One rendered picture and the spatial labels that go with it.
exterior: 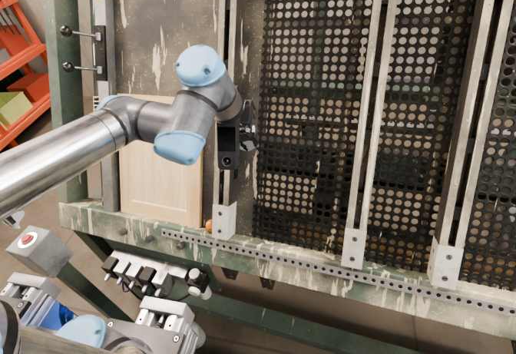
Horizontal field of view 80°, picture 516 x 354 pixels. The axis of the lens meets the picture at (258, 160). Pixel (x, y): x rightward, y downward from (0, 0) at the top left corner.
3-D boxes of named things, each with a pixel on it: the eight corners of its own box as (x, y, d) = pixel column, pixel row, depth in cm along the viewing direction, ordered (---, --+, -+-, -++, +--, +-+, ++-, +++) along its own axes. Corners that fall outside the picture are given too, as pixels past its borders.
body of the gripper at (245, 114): (259, 111, 75) (246, 84, 64) (253, 144, 73) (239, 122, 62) (229, 111, 77) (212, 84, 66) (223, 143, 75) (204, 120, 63)
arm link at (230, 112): (233, 113, 58) (193, 112, 60) (239, 123, 62) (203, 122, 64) (239, 77, 60) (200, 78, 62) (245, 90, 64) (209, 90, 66)
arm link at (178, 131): (153, 158, 57) (176, 107, 60) (203, 172, 53) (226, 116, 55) (124, 141, 50) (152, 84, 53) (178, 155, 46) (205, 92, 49)
